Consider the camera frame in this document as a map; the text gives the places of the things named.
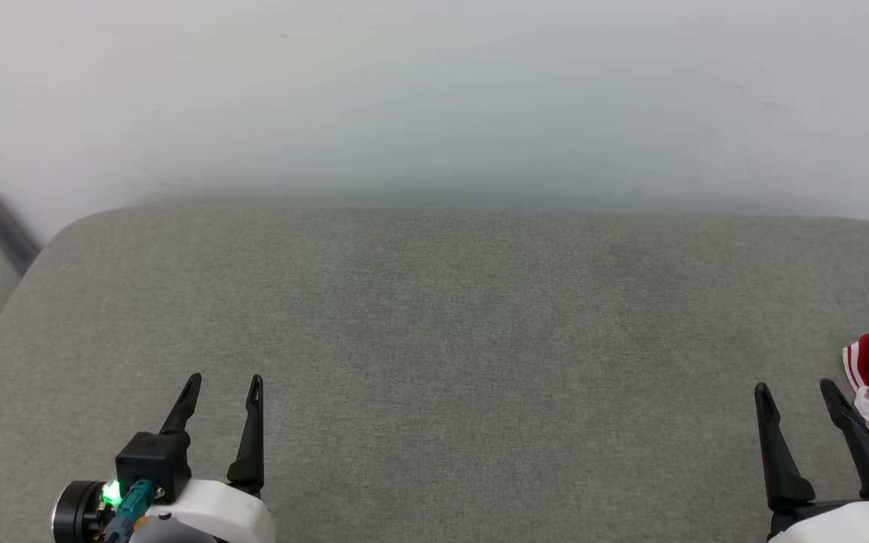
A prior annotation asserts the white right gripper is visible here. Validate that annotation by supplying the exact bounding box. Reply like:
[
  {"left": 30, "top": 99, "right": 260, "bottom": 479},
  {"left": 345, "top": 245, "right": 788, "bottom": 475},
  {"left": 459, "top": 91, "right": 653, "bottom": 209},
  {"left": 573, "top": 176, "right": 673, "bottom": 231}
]
[{"left": 753, "top": 378, "right": 869, "bottom": 543}]

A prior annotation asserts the teal cable connector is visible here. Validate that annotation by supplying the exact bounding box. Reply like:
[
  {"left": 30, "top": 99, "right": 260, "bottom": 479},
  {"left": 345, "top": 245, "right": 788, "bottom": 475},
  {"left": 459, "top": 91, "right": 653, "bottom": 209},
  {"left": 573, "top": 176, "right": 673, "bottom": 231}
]
[{"left": 101, "top": 478, "right": 158, "bottom": 542}]

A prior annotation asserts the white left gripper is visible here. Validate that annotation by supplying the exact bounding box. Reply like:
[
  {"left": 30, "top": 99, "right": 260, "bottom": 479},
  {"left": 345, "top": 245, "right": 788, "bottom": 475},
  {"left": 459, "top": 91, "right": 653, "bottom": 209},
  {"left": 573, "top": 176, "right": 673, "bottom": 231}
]
[{"left": 129, "top": 373, "right": 278, "bottom": 543}]

